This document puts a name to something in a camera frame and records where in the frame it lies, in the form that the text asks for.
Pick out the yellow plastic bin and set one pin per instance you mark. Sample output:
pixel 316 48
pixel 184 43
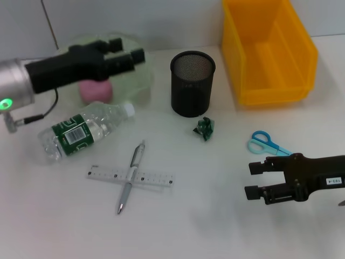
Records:
pixel 269 54

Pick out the pink peach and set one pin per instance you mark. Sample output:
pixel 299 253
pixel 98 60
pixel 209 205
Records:
pixel 95 91

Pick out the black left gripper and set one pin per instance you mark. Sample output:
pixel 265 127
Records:
pixel 67 68

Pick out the blue plastic scissors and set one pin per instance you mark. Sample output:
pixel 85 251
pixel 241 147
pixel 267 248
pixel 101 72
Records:
pixel 258 144

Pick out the black mesh pen holder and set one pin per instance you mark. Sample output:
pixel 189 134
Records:
pixel 191 91

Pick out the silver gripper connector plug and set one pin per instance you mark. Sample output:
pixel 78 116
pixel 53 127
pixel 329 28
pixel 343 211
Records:
pixel 12 124
pixel 341 203

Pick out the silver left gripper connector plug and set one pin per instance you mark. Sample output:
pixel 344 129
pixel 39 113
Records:
pixel 12 124

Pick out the translucent green fruit plate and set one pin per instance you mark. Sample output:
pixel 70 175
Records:
pixel 134 83

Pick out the silver ballpoint pen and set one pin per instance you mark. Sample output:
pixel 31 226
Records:
pixel 134 162

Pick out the green plastic scrap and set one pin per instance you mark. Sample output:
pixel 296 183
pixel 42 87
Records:
pixel 205 129

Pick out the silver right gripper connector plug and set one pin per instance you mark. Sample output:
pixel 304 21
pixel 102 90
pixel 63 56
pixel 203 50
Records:
pixel 341 203

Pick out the clear green-label water bottle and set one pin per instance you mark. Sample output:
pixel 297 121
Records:
pixel 78 132

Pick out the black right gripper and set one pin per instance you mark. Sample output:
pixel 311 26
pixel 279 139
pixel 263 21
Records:
pixel 310 172

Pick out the clear plastic ruler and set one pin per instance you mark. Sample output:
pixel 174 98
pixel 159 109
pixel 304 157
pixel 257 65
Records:
pixel 151 179

